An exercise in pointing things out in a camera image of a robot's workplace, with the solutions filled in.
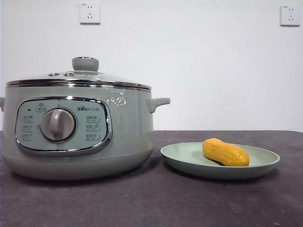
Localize white wall socket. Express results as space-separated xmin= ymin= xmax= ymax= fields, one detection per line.
xmin=80 ymin=2 xmax=101 ymax=26
xmin=280 ymin=5 xmax=300 ymax=27

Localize glass lid with green knob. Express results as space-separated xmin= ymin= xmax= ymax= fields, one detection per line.
xmin=6 ymin=56 xmax=152 ymax=91

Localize yellow corn cob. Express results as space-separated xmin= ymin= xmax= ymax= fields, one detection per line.
xmin=202 ymin=138 xmax=250 ymax=167

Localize pale green round plate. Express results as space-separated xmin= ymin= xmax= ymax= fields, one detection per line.
xmin=160 ymin=141 xmax=281 ymax=181

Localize pale green electric steamer pot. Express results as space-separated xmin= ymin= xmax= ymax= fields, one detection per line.
xmin=0 ymin=82 xmax=171 ymax=182

